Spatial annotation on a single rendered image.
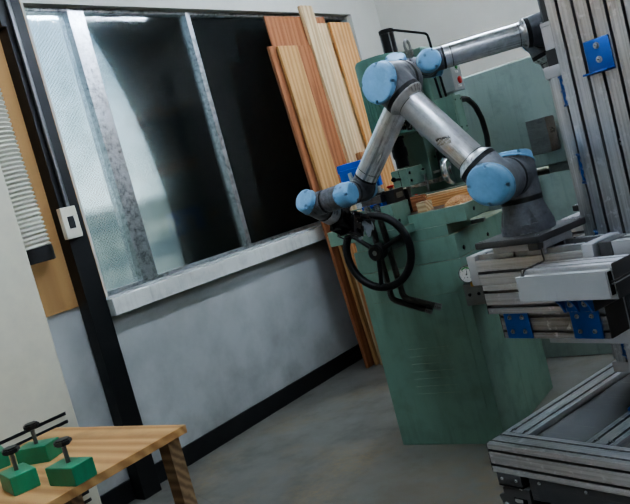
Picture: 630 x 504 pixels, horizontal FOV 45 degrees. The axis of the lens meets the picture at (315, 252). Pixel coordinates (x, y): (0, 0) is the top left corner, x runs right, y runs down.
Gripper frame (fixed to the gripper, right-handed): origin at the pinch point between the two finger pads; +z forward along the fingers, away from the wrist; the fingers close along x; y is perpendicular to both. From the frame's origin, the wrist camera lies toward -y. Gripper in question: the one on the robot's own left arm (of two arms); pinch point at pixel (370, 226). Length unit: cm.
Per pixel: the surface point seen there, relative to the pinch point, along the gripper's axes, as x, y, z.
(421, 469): -13, 78, 46
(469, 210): 23.4, -9.0, 27.5
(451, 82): 13, -71, 38
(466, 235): 16.2, -4.1, 37.1
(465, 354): 7, 37, 49
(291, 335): -133, -2, 104
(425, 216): 8.0, -9.1, 22.7
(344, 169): -71, -72, 73
